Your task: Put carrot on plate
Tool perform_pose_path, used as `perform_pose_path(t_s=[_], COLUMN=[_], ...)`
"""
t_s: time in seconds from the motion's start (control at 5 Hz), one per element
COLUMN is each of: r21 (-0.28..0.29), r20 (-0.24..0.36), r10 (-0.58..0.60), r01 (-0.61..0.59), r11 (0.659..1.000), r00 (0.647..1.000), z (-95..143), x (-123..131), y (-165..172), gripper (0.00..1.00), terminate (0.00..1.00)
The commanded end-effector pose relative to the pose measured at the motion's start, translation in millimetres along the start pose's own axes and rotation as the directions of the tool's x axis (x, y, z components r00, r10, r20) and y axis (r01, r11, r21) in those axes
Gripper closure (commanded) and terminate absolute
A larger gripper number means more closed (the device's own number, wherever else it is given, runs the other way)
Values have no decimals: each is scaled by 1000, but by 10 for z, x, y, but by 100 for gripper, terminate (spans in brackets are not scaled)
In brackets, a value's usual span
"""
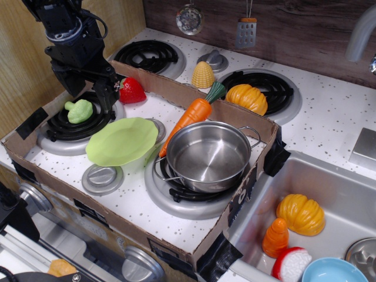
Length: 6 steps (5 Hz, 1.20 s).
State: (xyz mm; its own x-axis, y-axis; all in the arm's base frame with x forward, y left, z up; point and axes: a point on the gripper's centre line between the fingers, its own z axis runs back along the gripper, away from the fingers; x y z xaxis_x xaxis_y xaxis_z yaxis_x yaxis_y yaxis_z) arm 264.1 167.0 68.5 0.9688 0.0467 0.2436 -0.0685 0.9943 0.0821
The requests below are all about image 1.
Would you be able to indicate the back silver stove knob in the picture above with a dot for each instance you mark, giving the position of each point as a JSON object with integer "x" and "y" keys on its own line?
{"x": 215, "y": 60}

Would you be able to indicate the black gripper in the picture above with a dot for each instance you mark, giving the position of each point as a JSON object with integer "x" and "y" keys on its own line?
{"x": 77, "y": 56}

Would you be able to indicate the silver oven front knob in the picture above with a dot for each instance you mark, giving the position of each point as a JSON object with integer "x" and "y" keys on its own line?
{"x": 141, "y": 267}

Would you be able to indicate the silver stove knob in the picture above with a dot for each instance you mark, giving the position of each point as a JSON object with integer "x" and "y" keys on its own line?
{"x": 160, "y": 129}
{"x": 215, "y": 60}
{"x": 100, "y": 181}

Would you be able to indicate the red and white toy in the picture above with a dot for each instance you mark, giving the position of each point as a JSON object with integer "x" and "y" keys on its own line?
{"x": 291, "y": 264}

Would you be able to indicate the back left black burner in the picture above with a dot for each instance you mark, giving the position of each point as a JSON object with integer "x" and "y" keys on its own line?
{"x": 158, "y": 57}

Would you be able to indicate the front right black burner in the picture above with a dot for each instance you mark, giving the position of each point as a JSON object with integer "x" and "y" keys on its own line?
{"x": 173, "y": 198}

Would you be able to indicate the red toy strawberry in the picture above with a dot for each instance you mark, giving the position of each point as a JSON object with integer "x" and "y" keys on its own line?
{"x": 131, "y": 91}

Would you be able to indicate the light blue bowl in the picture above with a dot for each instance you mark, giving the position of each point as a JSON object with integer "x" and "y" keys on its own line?
{"x": 332, "y": 269}

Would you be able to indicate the orange chip object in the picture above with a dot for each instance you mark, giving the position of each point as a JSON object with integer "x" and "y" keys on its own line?
{"x": 61, "y": 267}

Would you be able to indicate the silver sink basin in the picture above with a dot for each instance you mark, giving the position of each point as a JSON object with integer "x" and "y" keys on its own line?
{"x": 348, "y": 201}

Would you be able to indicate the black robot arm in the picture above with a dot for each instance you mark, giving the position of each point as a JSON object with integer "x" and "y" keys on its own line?
{"x": 54, "y": 13}

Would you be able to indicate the silver faucet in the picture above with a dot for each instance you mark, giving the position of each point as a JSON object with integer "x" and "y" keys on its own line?
{"x": 360, "y": 35}

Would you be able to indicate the small orange toy carrot piece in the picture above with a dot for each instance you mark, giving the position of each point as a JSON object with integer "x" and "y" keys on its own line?
{"x": 276, "y": 238}

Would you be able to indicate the back right black burner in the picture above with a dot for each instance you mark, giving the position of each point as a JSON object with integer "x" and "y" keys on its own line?
{"x": 283, "y": 96}

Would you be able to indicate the front silver stove knob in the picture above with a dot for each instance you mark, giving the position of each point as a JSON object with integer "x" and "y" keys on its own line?
{"x": 100, "y": 181}

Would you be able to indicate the left silver oven knob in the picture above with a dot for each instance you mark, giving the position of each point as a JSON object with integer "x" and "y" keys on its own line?
{"x": 35, "y": 201}

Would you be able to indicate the brown cardboard fence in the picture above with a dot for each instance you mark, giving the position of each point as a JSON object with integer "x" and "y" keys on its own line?
{"x": 129, "y": 212}

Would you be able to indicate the orange toy pumpkin in sink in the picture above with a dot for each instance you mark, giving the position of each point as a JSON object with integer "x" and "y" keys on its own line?
{"x": 303, "y": 216}

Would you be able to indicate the black burner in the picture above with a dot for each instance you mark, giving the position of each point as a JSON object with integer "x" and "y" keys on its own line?
{"x": 283, "y": 96}
{"x": 158, "y": 57}
{"x": 60, "y": 137}
{"x": 173, "y": 198}

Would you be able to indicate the silver oven knob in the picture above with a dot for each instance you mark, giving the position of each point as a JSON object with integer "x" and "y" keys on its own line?
{"x": 35, "y": 201}
{"x": 141, "y": 267}

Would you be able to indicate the green toy broccoli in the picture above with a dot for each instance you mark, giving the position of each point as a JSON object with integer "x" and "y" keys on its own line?
{"x": 79, "y": 111}

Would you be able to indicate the light green plastic plate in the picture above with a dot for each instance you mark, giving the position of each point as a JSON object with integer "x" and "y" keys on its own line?
{"x": 122, "y": 142}

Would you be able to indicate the hanging silver strainer spoon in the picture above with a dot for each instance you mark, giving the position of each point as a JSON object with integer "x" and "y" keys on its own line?
{"x": 190, "y": 19}

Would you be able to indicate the middle silver stove knob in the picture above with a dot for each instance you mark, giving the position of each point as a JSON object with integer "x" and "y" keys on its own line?
{"x": 160, "y": 129}

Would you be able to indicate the yellow toy corn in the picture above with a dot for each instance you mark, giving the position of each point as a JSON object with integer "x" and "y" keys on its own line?
{"x": 203, "y": 75}

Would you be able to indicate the front left black burner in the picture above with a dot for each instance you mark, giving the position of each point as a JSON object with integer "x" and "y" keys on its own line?
{"x": 60, "y": 137}

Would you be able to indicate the silver sink drain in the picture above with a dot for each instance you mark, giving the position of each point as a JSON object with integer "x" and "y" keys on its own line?
{"x": 362, "y": 255}

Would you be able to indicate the stainless steel pot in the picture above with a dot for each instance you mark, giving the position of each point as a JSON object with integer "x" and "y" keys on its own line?
{"x": 210, "y": 156}

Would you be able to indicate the hanging silver spatula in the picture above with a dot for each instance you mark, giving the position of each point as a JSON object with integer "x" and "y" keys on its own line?
{"x": 246, "y": 29}

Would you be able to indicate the orange toy pumpkin on stove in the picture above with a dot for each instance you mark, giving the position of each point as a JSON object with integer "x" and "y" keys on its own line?
{"x": 248, "y": 97}

